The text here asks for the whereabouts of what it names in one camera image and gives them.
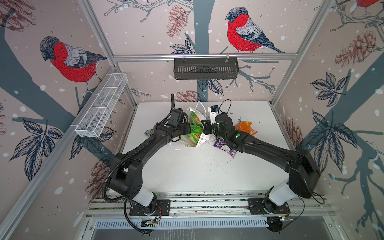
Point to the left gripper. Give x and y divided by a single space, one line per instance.
187 128

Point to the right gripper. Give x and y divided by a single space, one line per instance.
207 126

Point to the green Lays chips packet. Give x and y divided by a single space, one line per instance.
195 134

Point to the green corn snack packet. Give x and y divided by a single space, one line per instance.
195 119

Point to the white printed paper bag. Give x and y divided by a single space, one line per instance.
202 113

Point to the purple snack packet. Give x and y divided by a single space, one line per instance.
220 144

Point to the orange chips packet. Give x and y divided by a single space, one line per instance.
246 127

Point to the teal red candy packet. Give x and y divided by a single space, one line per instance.
149 132

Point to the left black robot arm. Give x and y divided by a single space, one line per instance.
125 178

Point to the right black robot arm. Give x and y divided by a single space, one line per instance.
303 171

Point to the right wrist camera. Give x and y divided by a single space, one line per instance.
214 111

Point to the black hanging wire basket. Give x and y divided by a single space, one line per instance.
206 69

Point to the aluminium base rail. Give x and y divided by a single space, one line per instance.
213 205

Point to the horizontal aluminium frame bar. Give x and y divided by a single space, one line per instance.
242 57

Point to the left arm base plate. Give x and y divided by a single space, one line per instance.
157 208

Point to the white mesh wall shelf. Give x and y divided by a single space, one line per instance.
100 110

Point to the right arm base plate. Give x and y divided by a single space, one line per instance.
258 207

